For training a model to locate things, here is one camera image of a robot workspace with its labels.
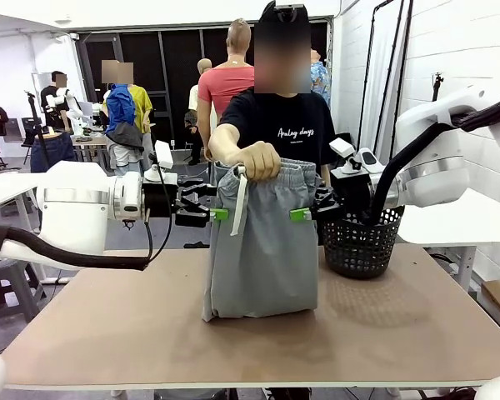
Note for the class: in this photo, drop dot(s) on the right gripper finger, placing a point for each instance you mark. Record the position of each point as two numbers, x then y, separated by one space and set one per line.
324 195
300 215

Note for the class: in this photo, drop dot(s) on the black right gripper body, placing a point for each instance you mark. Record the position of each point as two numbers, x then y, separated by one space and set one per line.
350 191

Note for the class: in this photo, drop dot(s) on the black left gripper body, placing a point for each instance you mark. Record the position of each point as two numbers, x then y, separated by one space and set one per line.
152 202

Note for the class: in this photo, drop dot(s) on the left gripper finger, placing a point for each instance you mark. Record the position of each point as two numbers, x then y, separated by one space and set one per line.
196 191
196 216

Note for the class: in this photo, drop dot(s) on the grey training pants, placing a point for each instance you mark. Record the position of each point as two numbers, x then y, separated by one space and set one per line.
266 258

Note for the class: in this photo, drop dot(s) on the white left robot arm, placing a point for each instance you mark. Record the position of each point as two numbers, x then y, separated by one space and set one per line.
75 200

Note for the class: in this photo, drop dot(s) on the person's right forearm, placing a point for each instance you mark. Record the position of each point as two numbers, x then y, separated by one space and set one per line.
227 141

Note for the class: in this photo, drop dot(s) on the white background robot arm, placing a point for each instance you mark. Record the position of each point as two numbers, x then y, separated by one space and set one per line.
71 104

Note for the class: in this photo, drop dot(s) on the person's right hand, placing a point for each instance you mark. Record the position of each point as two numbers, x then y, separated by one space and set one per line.
258 160

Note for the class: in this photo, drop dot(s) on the black crumpled cloth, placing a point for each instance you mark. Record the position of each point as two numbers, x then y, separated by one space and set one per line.
198 245

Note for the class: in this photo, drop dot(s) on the black perforated plastic basket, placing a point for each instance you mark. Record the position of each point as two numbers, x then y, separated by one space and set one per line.
358 246

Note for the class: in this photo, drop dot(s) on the person in black T-shirt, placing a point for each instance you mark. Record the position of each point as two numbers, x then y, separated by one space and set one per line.
291 116

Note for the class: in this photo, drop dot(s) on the cluttered background workbench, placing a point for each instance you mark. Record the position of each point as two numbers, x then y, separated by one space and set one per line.
87 141

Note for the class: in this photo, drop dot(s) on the black backdrop stand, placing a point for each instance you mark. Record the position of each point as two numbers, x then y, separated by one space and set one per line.
371 83

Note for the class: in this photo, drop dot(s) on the mannequin torso in dark jeans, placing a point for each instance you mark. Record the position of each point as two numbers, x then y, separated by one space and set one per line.
54 150

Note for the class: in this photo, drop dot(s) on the mannequin in red top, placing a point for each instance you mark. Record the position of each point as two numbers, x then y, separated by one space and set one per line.
225 83

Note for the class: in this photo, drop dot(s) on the mannequin in floral shirt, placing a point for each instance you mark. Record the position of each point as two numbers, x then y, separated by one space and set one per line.
321 79

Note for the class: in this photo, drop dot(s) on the black light stand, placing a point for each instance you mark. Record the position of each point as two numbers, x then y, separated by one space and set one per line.
437 83

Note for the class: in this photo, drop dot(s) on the background person in black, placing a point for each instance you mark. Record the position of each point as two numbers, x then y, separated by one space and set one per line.
48 100

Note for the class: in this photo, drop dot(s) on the white side table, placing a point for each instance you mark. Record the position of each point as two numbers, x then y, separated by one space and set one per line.
4 187

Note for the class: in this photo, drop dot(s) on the grey plastic stool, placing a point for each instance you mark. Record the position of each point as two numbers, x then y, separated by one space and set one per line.
8 283

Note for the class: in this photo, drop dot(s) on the grey framed whiteboard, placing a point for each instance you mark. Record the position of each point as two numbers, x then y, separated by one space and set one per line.
36 83

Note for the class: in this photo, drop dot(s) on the black baseball cap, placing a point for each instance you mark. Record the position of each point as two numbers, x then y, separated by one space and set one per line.
268 14

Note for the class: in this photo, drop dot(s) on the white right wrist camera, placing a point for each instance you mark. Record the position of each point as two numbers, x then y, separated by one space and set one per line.
341 149

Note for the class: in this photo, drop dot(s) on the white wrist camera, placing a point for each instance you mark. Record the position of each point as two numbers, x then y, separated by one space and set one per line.
341 149
163 153

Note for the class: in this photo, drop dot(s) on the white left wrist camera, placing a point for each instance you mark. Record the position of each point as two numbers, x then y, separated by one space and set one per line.
163 153

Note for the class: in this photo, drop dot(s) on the black camera tripod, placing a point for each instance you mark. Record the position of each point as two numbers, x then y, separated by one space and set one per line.
36 121

